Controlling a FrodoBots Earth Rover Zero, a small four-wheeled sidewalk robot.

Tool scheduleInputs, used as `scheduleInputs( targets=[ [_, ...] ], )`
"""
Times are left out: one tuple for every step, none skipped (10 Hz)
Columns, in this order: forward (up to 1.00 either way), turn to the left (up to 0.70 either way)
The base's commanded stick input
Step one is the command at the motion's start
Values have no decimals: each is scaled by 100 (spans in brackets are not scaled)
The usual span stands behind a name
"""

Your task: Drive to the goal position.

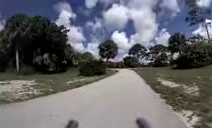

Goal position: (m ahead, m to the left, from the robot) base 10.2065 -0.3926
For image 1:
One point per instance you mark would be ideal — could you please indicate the dark green bush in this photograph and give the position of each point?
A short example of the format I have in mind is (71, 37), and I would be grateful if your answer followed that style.
(92, 67)

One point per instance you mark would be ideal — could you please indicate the round-crowned tree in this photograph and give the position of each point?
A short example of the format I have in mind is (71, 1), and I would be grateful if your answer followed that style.
(108, 49)

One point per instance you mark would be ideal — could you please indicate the grey concrete path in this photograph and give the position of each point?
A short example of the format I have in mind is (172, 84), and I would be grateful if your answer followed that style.
(107, 100)

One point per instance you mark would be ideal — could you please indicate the robot's own part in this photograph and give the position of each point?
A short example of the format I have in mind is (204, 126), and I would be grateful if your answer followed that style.
(142, 123)
(72, 124)

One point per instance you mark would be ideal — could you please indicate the large dark tree clump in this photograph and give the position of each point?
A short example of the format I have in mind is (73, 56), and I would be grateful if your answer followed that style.
(37, 43)

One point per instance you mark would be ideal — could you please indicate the row of trees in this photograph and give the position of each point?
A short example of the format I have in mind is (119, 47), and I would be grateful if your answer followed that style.
(180, 53)

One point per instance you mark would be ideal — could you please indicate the grass verge with sandy patches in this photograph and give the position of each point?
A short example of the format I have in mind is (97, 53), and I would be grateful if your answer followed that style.
(187, 83)
(34, 87)

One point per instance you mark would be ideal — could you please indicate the pale tree trunk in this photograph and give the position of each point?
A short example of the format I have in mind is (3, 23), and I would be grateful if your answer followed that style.
(17, 60)

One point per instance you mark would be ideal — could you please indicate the tall thin-crowned tree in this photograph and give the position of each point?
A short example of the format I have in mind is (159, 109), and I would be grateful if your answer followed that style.
(199, 15)

